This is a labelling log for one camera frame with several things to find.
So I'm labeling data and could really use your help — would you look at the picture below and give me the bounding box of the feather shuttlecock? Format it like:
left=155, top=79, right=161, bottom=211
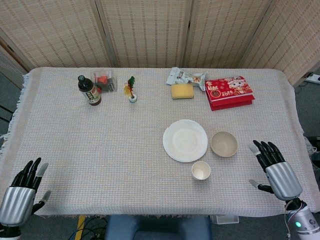
left=124, top=75, right=139, bottom=104

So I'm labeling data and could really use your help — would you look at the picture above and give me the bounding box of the white box under table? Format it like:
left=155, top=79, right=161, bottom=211
left=209, top=214, right=240, bottom=225

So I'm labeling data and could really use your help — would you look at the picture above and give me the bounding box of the beige woven tablecloth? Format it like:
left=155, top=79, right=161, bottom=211
left=0, top=66, right=320, bottom=219

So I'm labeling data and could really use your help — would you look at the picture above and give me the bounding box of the white plate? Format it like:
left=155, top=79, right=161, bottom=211
left=162, top=119, right=209, bottom=163

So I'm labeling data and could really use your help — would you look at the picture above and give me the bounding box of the white paper cup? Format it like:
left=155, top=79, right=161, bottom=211
left=191, top=161, right=211, bottom=181

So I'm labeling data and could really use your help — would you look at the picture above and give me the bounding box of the bamboo folding screen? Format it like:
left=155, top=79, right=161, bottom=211
left=0, top=0, right=320, bottom=87

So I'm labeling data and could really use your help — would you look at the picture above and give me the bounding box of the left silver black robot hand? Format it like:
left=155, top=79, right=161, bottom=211
left=0, top=157, right=52, bottom=227

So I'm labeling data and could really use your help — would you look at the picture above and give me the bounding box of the snack packet with food print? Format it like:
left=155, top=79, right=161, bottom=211
left=183, top=71, right=208, bottom=92

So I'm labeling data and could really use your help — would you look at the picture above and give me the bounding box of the white power strip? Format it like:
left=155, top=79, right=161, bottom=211
left=303, top=71, right=320, bottom=85

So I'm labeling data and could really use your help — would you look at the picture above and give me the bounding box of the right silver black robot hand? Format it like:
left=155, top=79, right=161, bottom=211
left=248, top=139, right=304, bottom=202

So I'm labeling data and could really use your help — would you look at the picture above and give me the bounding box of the yellow sponge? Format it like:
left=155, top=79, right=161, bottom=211
left=170, top=83, right=195, bottom=100

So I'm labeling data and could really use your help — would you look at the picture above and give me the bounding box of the beige bowl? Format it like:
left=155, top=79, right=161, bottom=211
left=210, top=131, right=238, bottom=158

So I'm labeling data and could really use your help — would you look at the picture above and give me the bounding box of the bag of red snacks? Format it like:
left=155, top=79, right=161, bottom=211
left=93, top=69, right=118, bottom=94

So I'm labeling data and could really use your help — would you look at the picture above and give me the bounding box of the red snack package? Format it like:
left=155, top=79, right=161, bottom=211
left=204, top=75, right=256, bottom=112

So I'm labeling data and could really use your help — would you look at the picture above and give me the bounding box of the white green snack packet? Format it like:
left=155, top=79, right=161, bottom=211
left=166, top=67, right=187, bottom=86

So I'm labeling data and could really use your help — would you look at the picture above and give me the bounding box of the dark tea bottle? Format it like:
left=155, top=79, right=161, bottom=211
left=77, top=75, right=102, bottom=107

